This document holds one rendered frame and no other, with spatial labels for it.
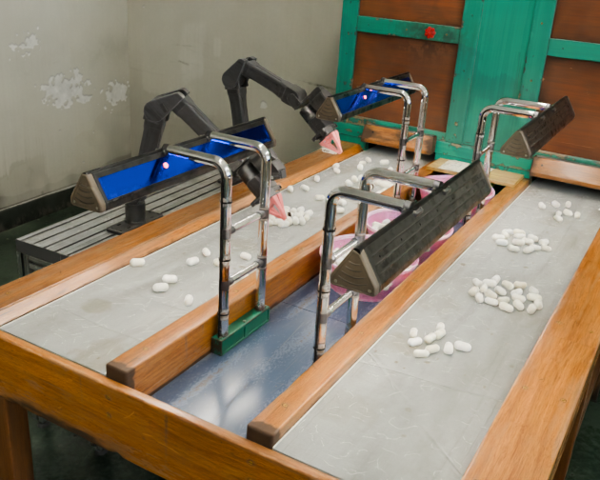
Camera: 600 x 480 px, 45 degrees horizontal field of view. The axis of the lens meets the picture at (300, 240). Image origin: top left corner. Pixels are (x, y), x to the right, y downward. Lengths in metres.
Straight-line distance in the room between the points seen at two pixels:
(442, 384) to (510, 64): 1.56
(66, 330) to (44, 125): 2.68
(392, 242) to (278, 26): 2.91
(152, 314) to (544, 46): 1.71
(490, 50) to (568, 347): 1.42
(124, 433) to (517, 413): 0.74
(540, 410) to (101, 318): 0.93
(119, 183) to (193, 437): 0.50
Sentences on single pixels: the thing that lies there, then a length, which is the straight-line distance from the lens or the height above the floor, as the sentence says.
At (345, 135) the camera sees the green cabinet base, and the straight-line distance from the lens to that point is 3.04.
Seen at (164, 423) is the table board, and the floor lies 0.71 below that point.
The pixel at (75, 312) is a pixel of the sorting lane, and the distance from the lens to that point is 1.68.
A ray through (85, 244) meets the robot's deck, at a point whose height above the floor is 0.67.
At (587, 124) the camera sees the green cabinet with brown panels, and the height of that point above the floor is 1.00.
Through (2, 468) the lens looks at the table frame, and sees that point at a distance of 1.97.
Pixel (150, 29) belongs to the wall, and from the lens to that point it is 4.50.
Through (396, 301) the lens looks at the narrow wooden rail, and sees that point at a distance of 1.71.
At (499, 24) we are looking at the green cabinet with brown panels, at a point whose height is 1.30.
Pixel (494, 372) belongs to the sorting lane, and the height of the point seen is 0.74.
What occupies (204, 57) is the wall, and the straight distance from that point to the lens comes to 4.28.
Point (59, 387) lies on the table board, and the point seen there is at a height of 0.68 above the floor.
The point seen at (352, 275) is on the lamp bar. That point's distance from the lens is 1.10.
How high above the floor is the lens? 1.54
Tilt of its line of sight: 23 degrees down
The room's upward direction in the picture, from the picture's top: 4 degrees clockwise
